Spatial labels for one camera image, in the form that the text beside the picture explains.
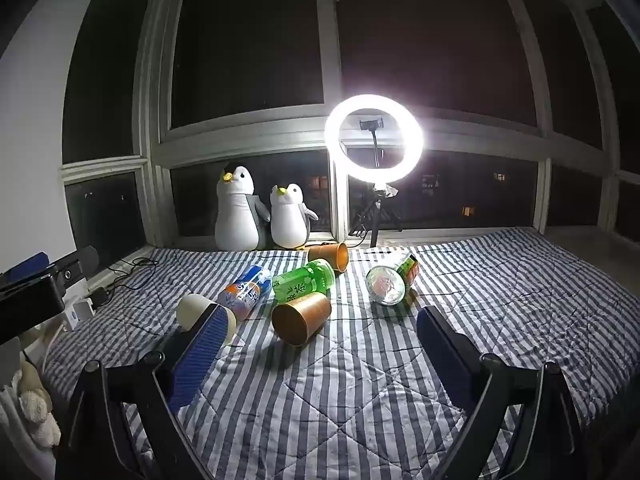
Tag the striped blanket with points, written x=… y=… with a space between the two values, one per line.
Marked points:
x=325 y=410

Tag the black tripod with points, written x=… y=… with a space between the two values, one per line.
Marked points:
x=376 y=220

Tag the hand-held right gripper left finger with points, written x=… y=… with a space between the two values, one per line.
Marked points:
x=200 y=350

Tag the small penguin plush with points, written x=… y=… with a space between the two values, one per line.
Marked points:
x=290 y=220

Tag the brown paper cup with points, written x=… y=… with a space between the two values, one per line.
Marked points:
x=300 y=317
x=330 y=256

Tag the white window frame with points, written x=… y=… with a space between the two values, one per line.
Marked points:
x=150 y=85

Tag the beige plush toy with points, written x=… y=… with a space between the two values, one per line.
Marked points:
x=37 y=405

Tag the green plastic bottle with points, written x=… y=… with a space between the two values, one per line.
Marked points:
x=305 y=280

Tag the blue and orange bottle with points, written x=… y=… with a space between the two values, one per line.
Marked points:
x=247 y=290

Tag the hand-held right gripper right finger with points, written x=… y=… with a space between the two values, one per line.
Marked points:
x=445 y=355

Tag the white box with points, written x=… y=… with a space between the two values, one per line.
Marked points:
x=80 y=310

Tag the large penguin plush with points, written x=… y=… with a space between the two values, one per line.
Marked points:
x=240 y=210

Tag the clear bottle with green label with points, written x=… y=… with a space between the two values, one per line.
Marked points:
x=387 y=282

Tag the white cup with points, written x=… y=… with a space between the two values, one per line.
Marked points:
x=192 y=310

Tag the black phone holder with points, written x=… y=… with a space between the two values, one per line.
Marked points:
x=372 y=125

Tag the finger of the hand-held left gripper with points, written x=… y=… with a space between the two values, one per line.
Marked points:
x=27 y=263
x=30 y=305

